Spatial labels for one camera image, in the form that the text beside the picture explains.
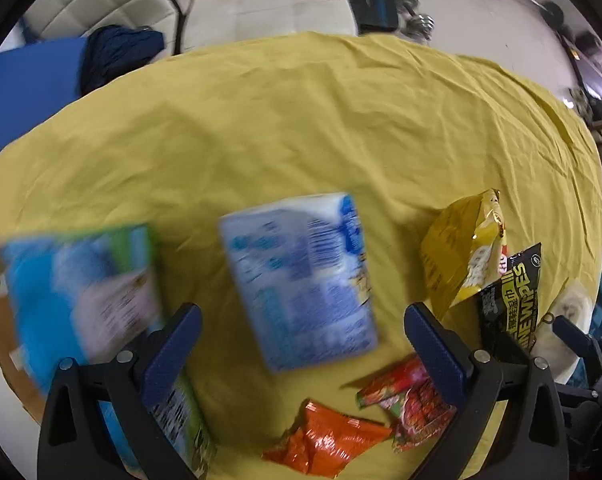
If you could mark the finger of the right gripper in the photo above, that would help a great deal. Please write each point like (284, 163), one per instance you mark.
(587, 348)

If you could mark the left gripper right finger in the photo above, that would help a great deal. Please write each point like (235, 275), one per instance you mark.
(531, 440)

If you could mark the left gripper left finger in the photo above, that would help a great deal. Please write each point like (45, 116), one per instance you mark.
(74, 440)

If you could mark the white soft pillow bag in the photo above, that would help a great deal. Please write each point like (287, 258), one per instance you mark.
(572, 310)

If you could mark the red snack packet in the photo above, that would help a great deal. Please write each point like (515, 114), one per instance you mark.
(407, 393)

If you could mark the black shoe wipes pack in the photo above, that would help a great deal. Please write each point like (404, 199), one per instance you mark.
(509, 306)

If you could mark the yellow panda snack bag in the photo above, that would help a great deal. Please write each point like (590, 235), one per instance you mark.
(464, 250)

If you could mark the orange snack packet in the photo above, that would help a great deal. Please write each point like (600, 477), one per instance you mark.
(322, 441)

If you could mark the blue white tissue pack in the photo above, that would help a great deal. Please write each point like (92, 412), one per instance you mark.
(300, 268)

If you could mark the cardboard box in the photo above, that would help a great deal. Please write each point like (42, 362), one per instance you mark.
(86, 297)

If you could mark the yellow tablecloth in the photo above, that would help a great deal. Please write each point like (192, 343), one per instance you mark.
(405, 129)

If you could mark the blue foam mat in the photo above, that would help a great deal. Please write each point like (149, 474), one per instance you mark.
(36, 81)

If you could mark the dark blue knitted cloth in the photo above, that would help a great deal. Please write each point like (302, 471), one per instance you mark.
(112, 51)

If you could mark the dumbbell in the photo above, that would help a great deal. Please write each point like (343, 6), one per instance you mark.
(414, 24)

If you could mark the left white padded chair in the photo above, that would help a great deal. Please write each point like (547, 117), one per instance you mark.
(55, 19)

